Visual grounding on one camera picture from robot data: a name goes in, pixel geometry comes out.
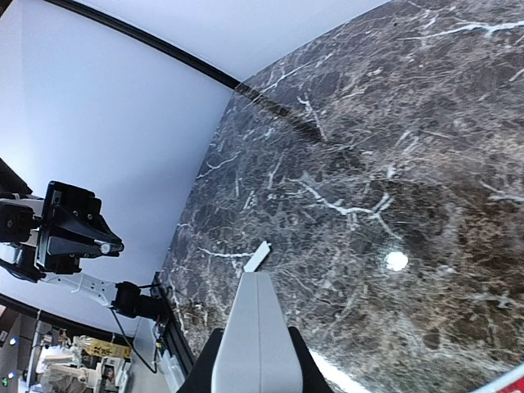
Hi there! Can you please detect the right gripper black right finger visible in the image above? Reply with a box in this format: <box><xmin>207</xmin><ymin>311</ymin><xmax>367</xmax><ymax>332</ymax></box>
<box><xmin>288</xmin><ymin>327</ymin><xmax>333</xmax><ymax>393</ymax></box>

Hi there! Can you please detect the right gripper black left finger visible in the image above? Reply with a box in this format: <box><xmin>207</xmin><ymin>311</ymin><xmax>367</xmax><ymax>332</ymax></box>
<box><xmin>177</xmin><ymin>328</ymin><xmax>224</xmax><ymax>393</ymax></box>

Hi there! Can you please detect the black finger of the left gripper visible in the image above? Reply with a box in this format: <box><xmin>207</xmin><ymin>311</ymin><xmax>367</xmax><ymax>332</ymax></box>
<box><xmin>79</xmin><ymin>213</ymin><xmax>124</xmax><ymax>258</ymax></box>

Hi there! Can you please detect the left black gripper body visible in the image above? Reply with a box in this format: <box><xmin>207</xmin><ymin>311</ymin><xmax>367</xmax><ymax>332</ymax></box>
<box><xmin>37</xmin><ymin>181</ymin><xmax>102</xmax><ymax>274</ymax></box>

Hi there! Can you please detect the white air conditioner remote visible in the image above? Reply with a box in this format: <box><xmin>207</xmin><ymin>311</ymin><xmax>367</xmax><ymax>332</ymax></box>
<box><xmin>211</xmin><ymin>273</ymin><xmax>303</xmax><ymax>392</ymax></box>

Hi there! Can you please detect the white battery cover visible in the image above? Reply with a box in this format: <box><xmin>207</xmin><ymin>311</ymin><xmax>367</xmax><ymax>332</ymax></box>
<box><xmin>243</xmin><ymin>241</ymin><xmax>271</xmax><ymax>273</ymax></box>

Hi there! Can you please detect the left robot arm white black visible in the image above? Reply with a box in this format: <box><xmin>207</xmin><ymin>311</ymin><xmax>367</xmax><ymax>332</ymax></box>
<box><xmin>1</xmin><ymin>163</ymin><xmax>167</xmax><ymax>322</ymax></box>

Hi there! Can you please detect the red white remote control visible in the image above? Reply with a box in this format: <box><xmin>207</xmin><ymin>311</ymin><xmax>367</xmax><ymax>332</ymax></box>
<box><xmin>477</xmin><ymin>364</ymin><xmax>524</xmax><ymax>393</ymax></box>

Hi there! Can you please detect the left black frame post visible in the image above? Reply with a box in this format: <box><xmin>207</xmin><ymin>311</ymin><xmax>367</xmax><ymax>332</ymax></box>
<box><xmin>47</xmin><ymin>0</ymin><xmax>242</xmax><ymax>90</ymax></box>

